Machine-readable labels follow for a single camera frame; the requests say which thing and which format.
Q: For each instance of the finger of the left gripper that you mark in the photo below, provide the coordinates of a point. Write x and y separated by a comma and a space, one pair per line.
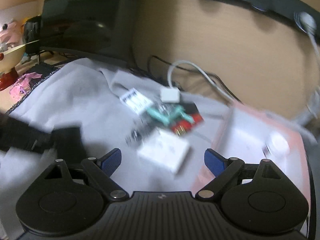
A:
68, 144

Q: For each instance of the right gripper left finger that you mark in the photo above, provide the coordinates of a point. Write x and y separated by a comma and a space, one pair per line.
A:
67, 199

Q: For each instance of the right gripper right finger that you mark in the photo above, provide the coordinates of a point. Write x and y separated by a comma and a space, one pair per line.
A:
253, 197

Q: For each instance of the white battery case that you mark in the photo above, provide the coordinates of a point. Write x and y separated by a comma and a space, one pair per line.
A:
136, 101

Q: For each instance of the clear plastic bag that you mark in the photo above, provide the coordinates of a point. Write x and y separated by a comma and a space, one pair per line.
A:
143, 128

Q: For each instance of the white rectangular box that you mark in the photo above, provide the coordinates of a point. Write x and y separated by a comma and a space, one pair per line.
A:
164, 149

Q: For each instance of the red box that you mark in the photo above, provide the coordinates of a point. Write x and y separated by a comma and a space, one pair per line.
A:
181, 126

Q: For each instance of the white power adapter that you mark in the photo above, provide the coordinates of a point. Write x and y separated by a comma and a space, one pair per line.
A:
170, 95

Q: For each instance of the teal plastic tool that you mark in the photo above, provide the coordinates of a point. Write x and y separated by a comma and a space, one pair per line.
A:
167, 113

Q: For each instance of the grey cloth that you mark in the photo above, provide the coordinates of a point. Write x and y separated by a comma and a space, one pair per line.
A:
85, 94

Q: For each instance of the pink cardboard box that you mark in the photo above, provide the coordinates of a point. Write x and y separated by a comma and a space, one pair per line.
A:
252, 136

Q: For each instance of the pink patterned fabric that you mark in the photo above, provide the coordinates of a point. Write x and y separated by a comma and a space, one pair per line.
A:
32, 78

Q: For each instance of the pink toy figure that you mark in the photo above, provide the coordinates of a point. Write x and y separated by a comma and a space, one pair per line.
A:
12, 51

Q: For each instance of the black monitor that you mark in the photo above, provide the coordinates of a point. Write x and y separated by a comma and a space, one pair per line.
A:
99, 29

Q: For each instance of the white plug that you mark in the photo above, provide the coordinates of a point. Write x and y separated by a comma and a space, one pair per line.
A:
309, 25

